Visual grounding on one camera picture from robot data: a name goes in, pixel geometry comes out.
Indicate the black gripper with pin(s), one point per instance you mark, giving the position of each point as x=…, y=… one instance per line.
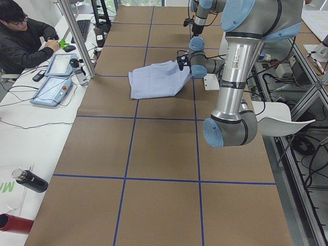
x=181, y=64
x=197, y=29

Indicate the teach pendant upper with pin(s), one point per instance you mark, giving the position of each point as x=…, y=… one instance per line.
x=60, y=65

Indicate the teach pendant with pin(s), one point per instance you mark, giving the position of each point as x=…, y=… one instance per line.
x=52, y=91
x=60, y=65

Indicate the black keyboard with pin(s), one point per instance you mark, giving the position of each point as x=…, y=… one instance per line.
x=84, y=26

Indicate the green plastic object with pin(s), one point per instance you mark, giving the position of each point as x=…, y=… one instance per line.
x=63, y=43

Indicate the clear water bottle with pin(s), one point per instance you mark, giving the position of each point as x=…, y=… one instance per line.
x=79, y=72

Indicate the teach pendant lower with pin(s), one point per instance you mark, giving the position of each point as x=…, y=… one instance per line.
x=52, y=91

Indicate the black phone on desk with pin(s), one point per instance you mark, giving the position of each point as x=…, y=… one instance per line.
x=37, y=77

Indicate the black water bottle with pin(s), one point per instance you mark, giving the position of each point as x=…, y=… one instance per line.
x=29, y=180

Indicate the black computer mouse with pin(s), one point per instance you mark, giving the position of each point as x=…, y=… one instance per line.
x=69, y=48

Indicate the red fire extinguisher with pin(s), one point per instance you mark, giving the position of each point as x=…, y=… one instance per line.
x=14, y=224

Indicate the grey aluminium post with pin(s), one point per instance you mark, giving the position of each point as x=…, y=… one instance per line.
x=70, y=18

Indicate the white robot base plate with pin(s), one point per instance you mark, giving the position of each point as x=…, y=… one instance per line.
x=211, y=82

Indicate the white paper with green print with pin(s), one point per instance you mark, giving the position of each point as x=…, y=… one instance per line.
x=12, y=194

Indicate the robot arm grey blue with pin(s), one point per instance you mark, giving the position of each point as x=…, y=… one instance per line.
x=202, y=9
x=247, y=25

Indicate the white chair seat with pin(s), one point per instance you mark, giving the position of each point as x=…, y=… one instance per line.
x=274, y=119

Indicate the person in black jacket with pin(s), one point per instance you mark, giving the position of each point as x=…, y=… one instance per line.
x=25, y=42

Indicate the light blue striped shirt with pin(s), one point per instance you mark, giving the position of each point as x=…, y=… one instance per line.
x=158, y=80

